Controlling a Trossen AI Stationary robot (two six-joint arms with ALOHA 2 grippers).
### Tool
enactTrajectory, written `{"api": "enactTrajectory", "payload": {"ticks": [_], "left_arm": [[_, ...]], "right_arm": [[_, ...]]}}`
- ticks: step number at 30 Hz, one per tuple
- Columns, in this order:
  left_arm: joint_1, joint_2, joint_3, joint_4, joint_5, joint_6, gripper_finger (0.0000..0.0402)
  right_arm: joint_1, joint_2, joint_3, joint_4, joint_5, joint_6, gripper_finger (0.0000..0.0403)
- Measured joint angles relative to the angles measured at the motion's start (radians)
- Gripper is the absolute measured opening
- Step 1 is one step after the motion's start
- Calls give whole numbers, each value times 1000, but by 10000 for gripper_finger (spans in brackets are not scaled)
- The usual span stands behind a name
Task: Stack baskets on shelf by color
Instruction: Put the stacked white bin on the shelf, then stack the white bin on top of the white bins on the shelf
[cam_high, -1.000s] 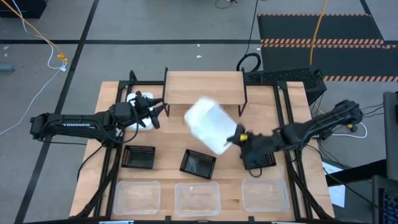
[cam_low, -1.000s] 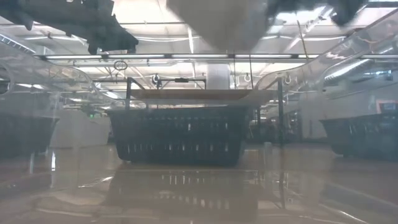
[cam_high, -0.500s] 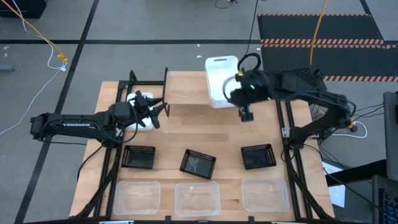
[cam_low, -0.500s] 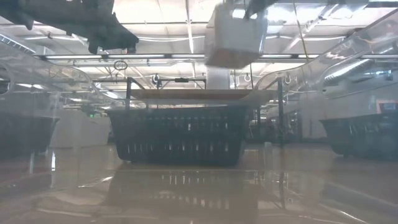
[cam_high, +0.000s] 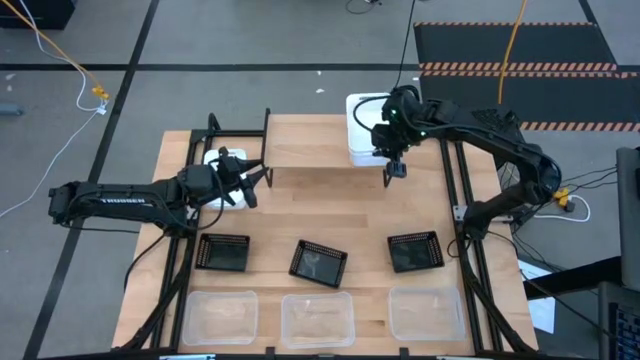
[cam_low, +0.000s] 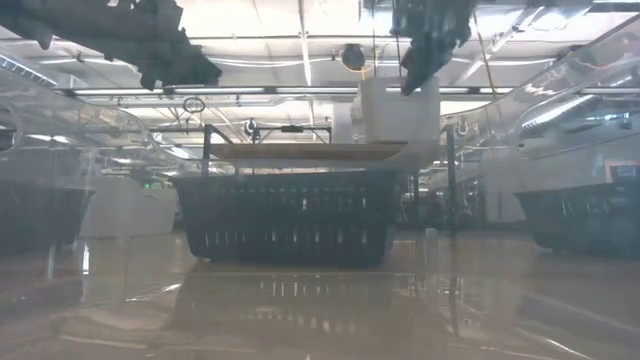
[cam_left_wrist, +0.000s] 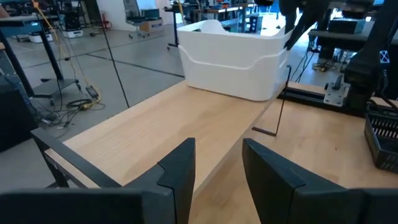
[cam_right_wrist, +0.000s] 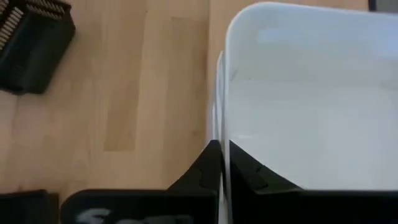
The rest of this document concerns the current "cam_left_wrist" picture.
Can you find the grey desk with black legs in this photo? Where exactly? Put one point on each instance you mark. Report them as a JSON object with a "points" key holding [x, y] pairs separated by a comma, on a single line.
{"points": [[18, 25]]}

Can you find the cardboard box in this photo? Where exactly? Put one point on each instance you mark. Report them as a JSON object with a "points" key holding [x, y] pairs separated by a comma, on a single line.
{"points": [[152, 25]]}

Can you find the black cabinet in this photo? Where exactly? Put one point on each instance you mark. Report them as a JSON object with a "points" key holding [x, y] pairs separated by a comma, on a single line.
{"points": [[15, 118]]}

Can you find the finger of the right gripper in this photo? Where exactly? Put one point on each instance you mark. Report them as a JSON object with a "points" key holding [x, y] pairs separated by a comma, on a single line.
{"points": [[287, 18], [303, 26]]}

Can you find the black pole stand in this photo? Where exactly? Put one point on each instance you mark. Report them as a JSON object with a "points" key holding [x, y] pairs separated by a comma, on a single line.
{"points": [[176, 29]]}

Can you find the black slotted plastic basket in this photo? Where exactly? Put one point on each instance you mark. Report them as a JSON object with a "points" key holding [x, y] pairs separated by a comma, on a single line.
{"points": [[384, 146]]}

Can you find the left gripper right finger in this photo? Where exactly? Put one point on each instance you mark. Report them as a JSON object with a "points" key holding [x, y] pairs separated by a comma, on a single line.
{"points": [[295, 205]]}

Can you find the office chair with blue seat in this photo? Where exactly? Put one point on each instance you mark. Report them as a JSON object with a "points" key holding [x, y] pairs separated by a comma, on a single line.
{"points": [[141, 18]]}

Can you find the white plastic basket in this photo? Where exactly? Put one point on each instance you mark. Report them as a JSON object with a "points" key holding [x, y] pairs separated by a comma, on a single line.
{"points": [[233, 46], [230, 82]]}

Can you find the low white box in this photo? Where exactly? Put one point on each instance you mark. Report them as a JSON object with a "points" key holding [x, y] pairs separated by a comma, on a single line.
{"points": [[40, 37], [73, 33]]}

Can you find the black aluminium rig frame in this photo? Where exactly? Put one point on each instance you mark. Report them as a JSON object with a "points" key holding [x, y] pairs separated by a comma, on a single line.
{"points": [[304, 97]]}

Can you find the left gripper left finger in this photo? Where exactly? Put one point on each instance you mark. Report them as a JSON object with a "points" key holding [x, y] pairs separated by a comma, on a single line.
{"points": [[140, 205]]}

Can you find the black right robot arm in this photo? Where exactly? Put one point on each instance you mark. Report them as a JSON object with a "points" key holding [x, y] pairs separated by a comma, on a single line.
{"points": [[373, 46]]}

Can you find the black power brick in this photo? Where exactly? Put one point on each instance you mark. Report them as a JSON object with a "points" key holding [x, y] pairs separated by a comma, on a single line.
{"points": [[92, 92]]}

